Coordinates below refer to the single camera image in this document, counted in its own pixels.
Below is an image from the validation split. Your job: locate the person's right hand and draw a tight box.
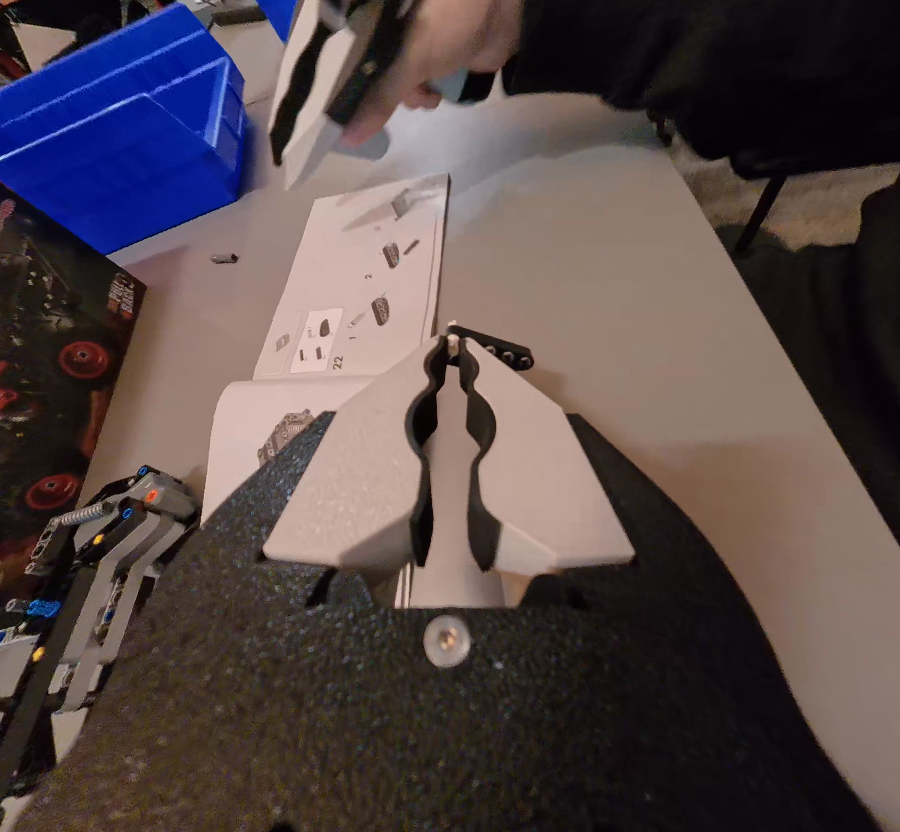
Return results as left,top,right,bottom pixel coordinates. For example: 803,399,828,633
345,0,526,147

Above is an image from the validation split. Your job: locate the grey desk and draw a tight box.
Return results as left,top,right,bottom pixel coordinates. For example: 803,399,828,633
0,19,900,832

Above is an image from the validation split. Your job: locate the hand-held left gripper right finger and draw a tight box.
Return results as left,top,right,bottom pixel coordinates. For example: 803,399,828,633
453,338,635,577

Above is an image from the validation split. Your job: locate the black chair leg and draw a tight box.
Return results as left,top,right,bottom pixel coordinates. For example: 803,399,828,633
731,174,790,257

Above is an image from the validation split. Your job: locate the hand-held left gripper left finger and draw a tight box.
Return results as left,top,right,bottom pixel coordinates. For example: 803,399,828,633
263,336,451,571

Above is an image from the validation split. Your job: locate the toy brick set box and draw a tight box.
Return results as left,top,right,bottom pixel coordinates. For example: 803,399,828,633
0,183,149,590

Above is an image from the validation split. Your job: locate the black toy brick beam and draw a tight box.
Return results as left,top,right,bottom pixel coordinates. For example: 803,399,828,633
446,325,535,373

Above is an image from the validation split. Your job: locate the grey toy brick chassis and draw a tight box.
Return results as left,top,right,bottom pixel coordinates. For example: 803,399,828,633
0,465,203,799

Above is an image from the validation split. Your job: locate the open instruction booklet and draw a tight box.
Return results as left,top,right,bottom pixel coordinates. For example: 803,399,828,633
200,174,451,525

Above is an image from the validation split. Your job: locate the person's right forearm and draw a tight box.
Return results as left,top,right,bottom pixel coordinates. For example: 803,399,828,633
502,0,900,179

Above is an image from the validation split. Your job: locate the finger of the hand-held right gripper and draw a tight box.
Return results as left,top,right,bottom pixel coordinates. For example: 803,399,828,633
269,0,354,168
283,23,386,193

